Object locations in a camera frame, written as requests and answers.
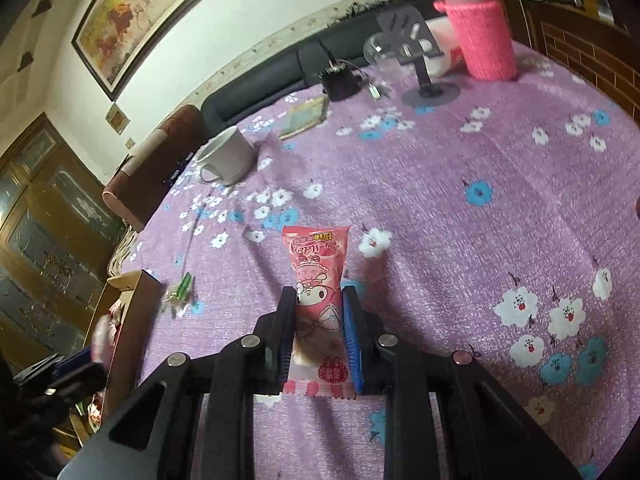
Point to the clear plastic cup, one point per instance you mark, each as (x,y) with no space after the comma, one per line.
(379,54)

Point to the wooden side counter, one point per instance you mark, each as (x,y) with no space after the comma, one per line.
(595,39)

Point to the small booklet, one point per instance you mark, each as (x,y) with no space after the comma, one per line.
(304,117)

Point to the purple floral tablecloth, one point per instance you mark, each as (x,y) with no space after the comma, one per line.
(503,223)

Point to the white round container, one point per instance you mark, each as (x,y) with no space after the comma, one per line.
(447,41)

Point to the wooden cabinet doors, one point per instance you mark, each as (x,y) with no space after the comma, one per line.
(56,239)

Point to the pink knit-sleeved bottle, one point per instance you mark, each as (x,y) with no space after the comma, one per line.
(484,37)

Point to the pink strawberry snack packet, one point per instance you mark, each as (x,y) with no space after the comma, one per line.
(319,365)

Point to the black leather sofa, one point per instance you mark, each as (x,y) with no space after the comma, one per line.
(298,67)

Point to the white ceramic mug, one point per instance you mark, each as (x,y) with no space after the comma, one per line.
(227,158)

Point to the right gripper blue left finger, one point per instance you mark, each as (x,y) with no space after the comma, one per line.
(279,341)

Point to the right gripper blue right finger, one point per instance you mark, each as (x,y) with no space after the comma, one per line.
(358,343)

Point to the framed horse painting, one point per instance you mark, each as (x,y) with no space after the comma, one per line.
(115,36)

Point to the brown armchair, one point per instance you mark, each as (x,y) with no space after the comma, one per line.
(146,175)

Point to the shallow cardboard tray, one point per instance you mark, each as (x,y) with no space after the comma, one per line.
(119,331)

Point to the black phone stand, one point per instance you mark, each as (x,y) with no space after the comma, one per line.
(412,42)

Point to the black pen holder cup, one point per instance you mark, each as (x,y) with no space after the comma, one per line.
(339,83)

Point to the clear green-ended candy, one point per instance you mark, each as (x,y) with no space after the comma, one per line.
(178,297)

